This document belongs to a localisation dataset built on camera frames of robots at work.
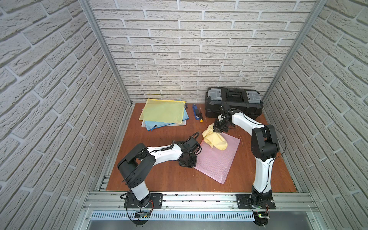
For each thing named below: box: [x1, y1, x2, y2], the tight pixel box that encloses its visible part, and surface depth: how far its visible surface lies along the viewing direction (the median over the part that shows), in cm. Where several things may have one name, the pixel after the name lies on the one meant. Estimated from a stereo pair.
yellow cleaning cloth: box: [202, 123, 229, 151], surface depth 96 cm
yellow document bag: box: [138, 98, 186, 125], surface depth 117 cm
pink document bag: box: [193, 132, 241, 184], surface depth 91 cm
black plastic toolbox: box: [204, 86, 264, 120], surface depth 102 cm
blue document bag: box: [144, 120, 173, 132], surface depth 106 cm
